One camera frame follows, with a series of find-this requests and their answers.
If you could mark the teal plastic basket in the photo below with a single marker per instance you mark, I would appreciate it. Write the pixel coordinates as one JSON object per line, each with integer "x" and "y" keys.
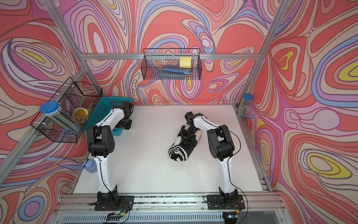
{"x": 103, "y": 109}

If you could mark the black wire basket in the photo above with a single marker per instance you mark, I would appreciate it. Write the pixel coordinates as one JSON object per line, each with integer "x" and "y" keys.
{"x": 71, "y": 95}
{"x": 157, "y": 58}

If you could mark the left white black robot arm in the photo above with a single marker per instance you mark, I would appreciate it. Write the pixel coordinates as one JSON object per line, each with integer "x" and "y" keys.
{"x": 101, "y": 144}

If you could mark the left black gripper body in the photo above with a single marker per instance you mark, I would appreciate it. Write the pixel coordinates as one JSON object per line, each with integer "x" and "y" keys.
{"x": 125, "y": 123}

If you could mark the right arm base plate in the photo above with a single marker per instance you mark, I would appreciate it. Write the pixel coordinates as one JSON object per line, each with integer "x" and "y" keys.
{"x": 215, "y": 202}

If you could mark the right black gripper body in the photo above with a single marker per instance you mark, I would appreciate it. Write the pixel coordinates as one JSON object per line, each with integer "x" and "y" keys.
{"x": 189, "y": 134}

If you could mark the left black wire basket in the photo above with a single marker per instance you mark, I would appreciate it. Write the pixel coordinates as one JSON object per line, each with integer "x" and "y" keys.
{"x": 71, "y": 95}

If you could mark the blue cap tube on frame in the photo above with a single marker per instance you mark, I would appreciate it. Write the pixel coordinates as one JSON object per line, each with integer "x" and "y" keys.
{"x": 246, "y": 100}

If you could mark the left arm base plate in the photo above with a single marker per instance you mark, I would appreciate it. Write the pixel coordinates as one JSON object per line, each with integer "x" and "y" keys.
{"x": 123, "y": 203}

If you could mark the yellow white cup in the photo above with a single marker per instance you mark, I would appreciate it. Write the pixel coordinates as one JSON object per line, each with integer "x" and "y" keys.
{"x": 80, "y": 115}

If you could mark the black white checkered pillowcase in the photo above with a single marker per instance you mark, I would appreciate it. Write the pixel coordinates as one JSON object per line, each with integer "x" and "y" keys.
{"x": 184, "y": 145}

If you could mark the yellow sticky note pad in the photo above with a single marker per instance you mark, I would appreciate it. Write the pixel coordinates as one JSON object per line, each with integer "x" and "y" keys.
{"x": 185, "y": 62}

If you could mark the blue lid clear jar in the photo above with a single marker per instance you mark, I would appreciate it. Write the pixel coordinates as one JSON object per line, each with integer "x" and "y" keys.
{"x": 54, "y": 111}

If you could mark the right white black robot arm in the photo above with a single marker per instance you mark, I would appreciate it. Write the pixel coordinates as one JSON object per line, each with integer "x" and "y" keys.
{"x": 221, "y": 147}

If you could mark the back black wire basket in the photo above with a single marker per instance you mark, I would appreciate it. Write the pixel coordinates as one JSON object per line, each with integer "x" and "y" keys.
{"x": 157, "y": 58}

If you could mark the aluminium rail front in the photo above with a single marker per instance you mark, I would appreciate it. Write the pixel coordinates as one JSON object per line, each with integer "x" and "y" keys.
{"x": 174, "y": 202}

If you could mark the blue pen in basket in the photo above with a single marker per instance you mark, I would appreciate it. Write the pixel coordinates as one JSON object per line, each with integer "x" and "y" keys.
{"x": 177, "y": 70}

